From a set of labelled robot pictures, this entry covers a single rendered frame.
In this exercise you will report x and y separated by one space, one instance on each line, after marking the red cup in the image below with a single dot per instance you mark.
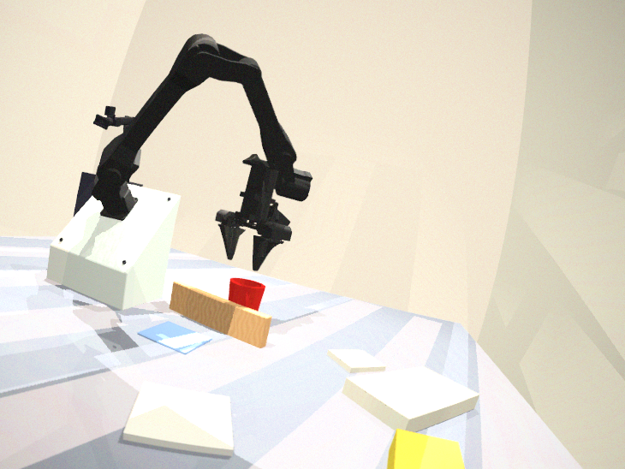
246 292

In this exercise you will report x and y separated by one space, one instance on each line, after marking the tan wooden block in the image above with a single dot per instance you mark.
232 319

